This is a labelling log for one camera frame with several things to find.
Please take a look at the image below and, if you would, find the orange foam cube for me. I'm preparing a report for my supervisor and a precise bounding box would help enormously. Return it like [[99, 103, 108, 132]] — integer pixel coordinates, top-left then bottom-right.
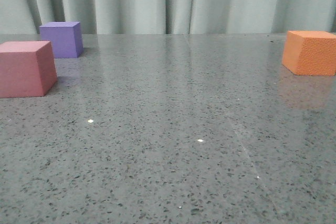
[[282, 31, 335, 76]]

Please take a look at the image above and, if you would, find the grey-green curtain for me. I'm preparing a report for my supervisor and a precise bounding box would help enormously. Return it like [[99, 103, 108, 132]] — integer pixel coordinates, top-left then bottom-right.
[[1, 0, 335, 34]]

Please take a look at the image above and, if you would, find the purple foam cube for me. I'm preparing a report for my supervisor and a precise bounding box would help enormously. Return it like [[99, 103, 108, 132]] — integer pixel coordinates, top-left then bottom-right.
[[39, 22, 83, 58]]

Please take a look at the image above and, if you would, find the red foam cube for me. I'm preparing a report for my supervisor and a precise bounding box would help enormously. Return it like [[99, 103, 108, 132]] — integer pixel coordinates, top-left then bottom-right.
[[1, 41, 57, 98]]

